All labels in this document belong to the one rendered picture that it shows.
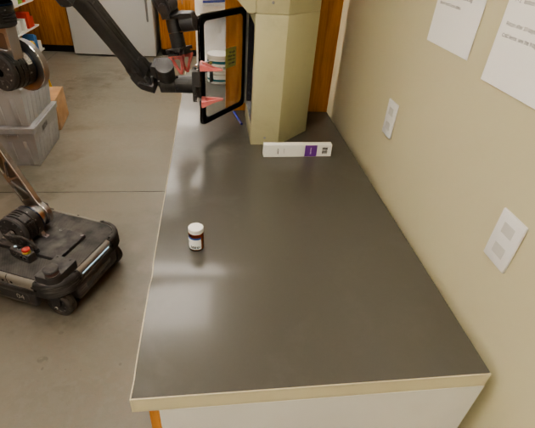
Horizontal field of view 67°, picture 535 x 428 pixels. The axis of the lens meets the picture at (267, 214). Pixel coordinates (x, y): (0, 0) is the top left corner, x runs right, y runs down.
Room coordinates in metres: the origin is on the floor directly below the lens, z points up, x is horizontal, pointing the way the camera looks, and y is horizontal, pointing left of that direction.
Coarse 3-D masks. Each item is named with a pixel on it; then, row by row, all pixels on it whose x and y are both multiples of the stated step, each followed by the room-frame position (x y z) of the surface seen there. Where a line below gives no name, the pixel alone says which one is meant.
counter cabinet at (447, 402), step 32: (160, 416) 0.39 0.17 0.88; (192, 416) 0.40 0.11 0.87; (224, 416) 0.41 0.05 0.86; (256, 416) 0.42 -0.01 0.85; (288, 416) 0.43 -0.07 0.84; (320, 416) 0.44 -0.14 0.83; (352, 416) 0.45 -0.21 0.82; (384, 416) 0.46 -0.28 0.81; (416, 416) 0.48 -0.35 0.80; (448, 416) 0.49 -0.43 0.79
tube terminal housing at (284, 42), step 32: (256, 0) 1.46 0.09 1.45; (288, 0) 1.47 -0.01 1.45; (320, 0) 1.63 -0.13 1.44; (256, 32) 1.46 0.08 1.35; (288, 32) 1.48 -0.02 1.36; (256, 64) 1.46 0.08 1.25; (288, 64) 1.49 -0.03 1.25; (256, 96) 1.46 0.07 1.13; (288, 96) 1.51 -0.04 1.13; (256, 128) 1.46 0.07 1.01; (288, 128) 1.53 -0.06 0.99
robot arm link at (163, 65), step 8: (152, 64) 1.26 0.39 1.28; (160, 64) 1.27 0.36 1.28; (168, 64) 1.27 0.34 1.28; (152, 72) 1.27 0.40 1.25; (160, 72) 1.24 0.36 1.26; (168, 72) 1.25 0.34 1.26; (152, 80) 1.29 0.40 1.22; (160, 80) 1.27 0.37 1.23; (168, 80) 1.27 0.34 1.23; (144, 88) 1.30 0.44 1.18; (152, 88) 1.29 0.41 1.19
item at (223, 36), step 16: (240, 16) 1.72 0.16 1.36; (208, 32) 1.54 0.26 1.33; (224, 32) 1.63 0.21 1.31; (240, 32) 1.73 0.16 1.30; (208, 48) 1.53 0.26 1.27; (224, 48) 1.63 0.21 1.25; (240, 48) 1.73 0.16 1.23; (224, 64) 1.63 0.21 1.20; (240, 64) 1.73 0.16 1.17; (208, 80) 1.53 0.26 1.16; (224, 80) 1.63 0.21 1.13; (240, 80) 1.73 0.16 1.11; (208, 96) 1.53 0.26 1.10; (224, 96) 1.63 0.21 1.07; (240, 96) 1.74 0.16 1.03; (208, 112) 1.53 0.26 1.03
